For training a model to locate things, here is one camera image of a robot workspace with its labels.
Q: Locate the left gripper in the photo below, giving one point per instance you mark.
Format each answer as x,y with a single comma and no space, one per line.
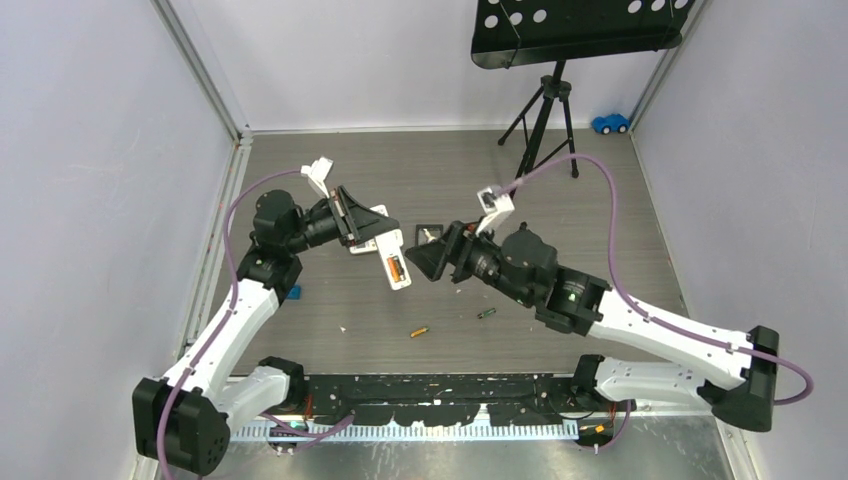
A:
350,217

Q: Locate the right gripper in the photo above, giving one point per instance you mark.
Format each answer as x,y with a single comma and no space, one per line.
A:
455,246

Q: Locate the orange battery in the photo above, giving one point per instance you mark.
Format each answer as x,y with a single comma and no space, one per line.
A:
419,332
394,270

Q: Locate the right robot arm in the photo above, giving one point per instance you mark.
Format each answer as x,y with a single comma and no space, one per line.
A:
729,372

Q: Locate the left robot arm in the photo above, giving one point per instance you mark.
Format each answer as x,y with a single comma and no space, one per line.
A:
186,418

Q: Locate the black framed display case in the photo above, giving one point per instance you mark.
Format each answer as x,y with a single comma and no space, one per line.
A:
428,233

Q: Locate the green battery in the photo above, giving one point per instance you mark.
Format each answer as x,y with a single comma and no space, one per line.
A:
486,313

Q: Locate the blue toy brick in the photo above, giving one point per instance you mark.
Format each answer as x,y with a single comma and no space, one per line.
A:
294,293

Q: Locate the blue toy car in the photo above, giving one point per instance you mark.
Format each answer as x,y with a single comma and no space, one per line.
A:
612,123

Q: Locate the black music stand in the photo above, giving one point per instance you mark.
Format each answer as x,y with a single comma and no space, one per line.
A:
509,34

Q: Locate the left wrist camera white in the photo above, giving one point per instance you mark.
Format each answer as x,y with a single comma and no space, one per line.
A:
316,175

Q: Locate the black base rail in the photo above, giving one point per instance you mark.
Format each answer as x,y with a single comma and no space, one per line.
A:
441,400

